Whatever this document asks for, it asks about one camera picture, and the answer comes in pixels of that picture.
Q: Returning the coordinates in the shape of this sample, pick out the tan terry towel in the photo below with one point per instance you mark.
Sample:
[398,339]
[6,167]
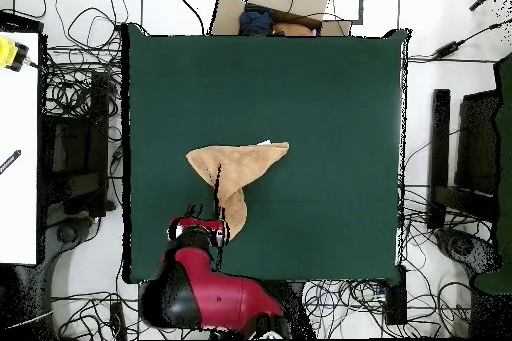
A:
[236,161]

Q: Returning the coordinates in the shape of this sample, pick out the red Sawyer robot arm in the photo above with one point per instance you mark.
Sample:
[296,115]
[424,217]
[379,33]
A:
[224,297]

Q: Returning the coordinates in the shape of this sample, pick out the black flat device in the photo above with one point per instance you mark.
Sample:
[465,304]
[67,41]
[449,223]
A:
[20,23]

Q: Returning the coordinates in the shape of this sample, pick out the black flat panel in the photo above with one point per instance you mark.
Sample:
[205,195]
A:
[478,149]

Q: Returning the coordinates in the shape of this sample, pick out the dark green table cloth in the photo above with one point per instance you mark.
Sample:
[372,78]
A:
[200,97]

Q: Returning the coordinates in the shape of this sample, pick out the dark stand foot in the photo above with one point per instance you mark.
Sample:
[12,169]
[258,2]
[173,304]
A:
[460,245]
[68,233]

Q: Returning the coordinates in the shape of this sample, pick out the black power strip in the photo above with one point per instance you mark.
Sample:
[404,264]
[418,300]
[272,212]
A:
[118,321]

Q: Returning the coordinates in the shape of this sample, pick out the black equipment rack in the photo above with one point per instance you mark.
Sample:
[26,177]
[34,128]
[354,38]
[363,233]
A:
[80,149]

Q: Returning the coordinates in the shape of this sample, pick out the white desk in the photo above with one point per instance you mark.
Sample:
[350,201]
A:
[18,197]

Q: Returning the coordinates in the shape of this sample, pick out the black marker pen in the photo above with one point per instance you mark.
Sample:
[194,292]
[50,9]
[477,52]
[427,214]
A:
[10,162]

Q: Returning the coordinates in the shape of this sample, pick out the dark blue garment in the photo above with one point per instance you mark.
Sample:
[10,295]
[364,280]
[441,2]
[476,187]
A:
[256,21]

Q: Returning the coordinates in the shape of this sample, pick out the orange garment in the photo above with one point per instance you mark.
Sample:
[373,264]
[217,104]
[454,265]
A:
[292,30]

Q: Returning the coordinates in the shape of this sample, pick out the black rectangular box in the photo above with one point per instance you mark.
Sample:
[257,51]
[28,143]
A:
[396,305]

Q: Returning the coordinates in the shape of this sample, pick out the yellow and black tool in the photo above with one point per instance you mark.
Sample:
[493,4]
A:
[6,51]

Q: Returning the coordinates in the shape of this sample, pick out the black upright bar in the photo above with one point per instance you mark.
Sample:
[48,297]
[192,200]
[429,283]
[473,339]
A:
[440,137]

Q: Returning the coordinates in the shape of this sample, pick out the dark green hanging cloth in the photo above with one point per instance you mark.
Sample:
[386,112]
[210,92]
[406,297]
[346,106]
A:
[504,157]

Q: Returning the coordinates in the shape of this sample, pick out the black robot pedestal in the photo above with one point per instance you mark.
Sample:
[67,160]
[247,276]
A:
[298,317]

